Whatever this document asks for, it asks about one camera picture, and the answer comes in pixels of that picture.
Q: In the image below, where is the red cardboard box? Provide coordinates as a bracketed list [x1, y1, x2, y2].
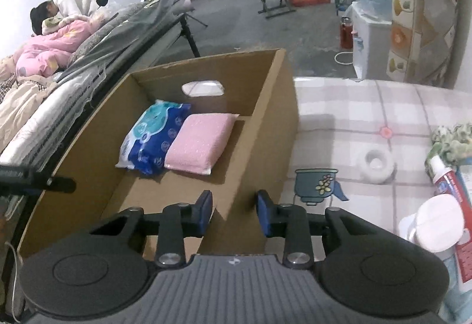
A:
[452, 199, 472, 266]

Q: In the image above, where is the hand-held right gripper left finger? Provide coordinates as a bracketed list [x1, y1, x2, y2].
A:
[88, 190, 215, 269]

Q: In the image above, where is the grey striped blanket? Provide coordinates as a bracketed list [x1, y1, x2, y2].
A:
[55, 0, 196, 89]

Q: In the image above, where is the blue tissue pack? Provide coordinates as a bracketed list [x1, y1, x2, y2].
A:
[115, 99, 192, 176]

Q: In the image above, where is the red white toothpaste tube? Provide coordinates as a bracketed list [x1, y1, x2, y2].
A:
[426, 155, 472, 221]

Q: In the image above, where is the red thermos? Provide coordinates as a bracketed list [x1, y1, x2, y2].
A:
[339, 16, 354, 49]

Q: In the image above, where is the black folding bed frame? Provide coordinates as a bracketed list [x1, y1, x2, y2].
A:
[173, 12, 209, 58]

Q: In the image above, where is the green scrunchie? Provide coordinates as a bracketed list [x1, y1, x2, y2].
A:
[430, 123, 472, 167]

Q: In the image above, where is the checked tablecloth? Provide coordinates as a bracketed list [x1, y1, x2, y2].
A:
[284, 77, 472, 324]

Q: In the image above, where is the blue flat box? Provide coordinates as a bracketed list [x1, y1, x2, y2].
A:
[456, 166, 472, 199]

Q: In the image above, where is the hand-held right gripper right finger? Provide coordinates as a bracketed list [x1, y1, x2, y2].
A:
[256, 190, 364, 270]

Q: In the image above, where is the white capped bottle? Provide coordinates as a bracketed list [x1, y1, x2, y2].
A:
[398, 194, 466, 262]

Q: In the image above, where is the white water dispenser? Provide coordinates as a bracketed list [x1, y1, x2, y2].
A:
[350, 1, 392, 79]

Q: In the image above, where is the beige quilt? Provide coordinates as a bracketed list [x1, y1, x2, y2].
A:
[0, 55, 60, 155]

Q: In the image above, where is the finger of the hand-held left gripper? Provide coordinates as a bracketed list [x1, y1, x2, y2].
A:
[0, 166, 77, 195]

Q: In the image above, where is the pink quilted blanket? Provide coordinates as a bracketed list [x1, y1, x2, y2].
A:
[13, 14, 93, 78]

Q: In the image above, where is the pink sponge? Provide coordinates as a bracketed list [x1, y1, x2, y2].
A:
[163, 113, 240, 176]

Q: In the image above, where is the white tape roll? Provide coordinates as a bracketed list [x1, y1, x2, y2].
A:
[356, 147, 396, 185]

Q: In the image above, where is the white floor cable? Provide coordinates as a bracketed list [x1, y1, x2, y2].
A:
[334, 49, 356, 67]

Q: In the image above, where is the patterned cabinet cloth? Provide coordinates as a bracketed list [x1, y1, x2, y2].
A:
[385, 0, 466, 89]

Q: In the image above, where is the brown cardboard box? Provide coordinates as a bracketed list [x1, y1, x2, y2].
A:
[17, 48, 300, 262]

